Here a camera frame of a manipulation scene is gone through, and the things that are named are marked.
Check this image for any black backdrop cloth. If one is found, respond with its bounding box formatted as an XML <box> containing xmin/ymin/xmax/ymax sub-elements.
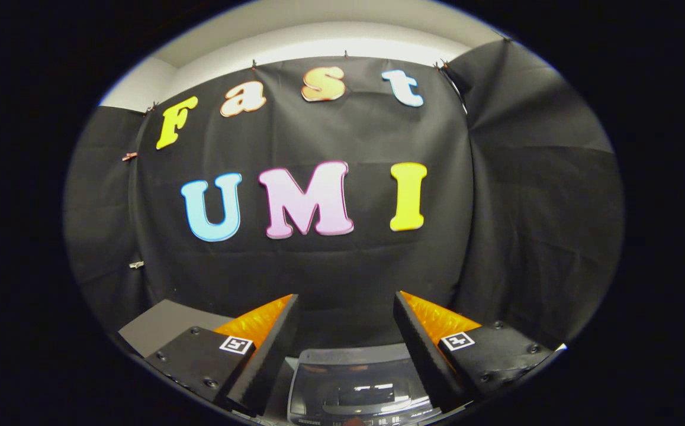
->
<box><xmin>63</xmin><ymin>38</ymin><xmax>624</xmax><ymax>351</ymax></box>

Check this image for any grey washing machine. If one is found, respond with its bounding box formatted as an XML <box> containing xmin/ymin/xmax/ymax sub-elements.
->
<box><xmin>262</xmin><ymin>343</ymin><xmax>476</xmax><ymax>426</ymax></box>

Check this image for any dark washing machine lid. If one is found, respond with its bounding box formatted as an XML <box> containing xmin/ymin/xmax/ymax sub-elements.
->
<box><xmin>288</xmin><ymin>344</ymin><xmax>438</xmax><ymax>424</ymax></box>

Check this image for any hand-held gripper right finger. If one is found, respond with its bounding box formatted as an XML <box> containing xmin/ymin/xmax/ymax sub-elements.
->
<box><xmin>393</xmin><ymin>291</ymin><xmax>553</xmax><ymax>412</ymax></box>

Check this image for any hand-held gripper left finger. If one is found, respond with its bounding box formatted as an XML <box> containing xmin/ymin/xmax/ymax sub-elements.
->
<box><xmin>144</xmin><ymin>294</ymin><xmax>300</xmax><ymax>417</ymax></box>

